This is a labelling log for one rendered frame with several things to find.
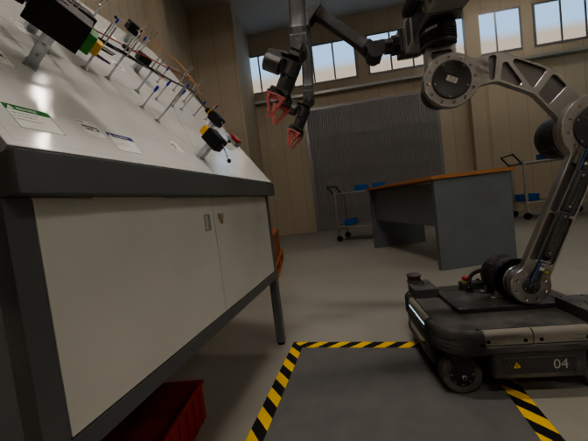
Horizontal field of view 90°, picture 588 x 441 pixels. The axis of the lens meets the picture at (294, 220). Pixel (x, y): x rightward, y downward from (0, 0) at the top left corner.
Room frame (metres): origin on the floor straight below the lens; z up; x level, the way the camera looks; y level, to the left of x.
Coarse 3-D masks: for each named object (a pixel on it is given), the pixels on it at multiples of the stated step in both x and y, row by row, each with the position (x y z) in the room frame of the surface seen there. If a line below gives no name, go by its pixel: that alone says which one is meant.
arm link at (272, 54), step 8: (296, 40) 0.98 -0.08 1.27; (272, 48) 1.02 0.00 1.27; (296, 48) 0.98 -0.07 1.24; (264, 56) 1.02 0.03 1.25; (272, 56) 1.02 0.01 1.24; (280, 56) 1.02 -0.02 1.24; (288, 56) 1.02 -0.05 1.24; (296, 56) 1.00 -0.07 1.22; (264, 64) 1.02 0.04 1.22; (272, 64) 1.01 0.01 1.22; (272, 72) 1.04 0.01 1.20
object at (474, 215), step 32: (384, 192) 3.67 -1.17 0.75; (416, 192) 2.92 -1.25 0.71; (448, 192) 2.57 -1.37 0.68; (480, 192) 2.60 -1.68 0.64; (384, 224) 4.04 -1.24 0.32; (416, 224) 2.98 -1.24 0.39; (448, 224) 2.56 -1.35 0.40; (480, 224) 2.60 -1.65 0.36; (512, 224) 2.63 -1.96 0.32; (448, 256) 2.56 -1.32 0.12; (480, 256) 2.59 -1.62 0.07
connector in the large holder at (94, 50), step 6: (90, 36) 0.61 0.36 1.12; (96, 36) 0.62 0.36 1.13; (84, 42) 0.61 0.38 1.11; (90, 42) 0.61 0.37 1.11; (96, 42) 0.62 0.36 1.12; (102, 42) 0.65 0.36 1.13; (84, 48) 0.61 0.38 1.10; (90, 48) 0.62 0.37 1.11; (96, 48) 0.63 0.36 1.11; (96, 54) 0.63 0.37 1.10
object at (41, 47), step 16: (32, 0) 0.54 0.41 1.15; (48, 0) 0.55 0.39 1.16; (64, 0) 0.59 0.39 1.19; (32, 16) 0.56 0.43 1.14; (48, 16) 0.56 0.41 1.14; (64, 16) 0.57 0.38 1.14; (80, 16) 0.60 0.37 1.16; (48, 32) 0.58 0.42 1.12; (64, 32) 0.59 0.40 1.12; (80, 32) 0.59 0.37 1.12; (32, 48) 0.60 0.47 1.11; (48, 48) 0.61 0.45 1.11; (32, 64) 0.61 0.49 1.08
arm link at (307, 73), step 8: (304, 64) 1.50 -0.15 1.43; (312, 64) 1.52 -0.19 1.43; (304, 72) 1.50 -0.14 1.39; (312, 72) 1.51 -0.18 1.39; (304, 80) 1.50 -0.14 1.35; (312, 80) 1.50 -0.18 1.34; (304, 88) 1.50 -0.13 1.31; (312, 88) 1.49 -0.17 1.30; (312, 96) 1.49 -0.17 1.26; (312, 104) 1.53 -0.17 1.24
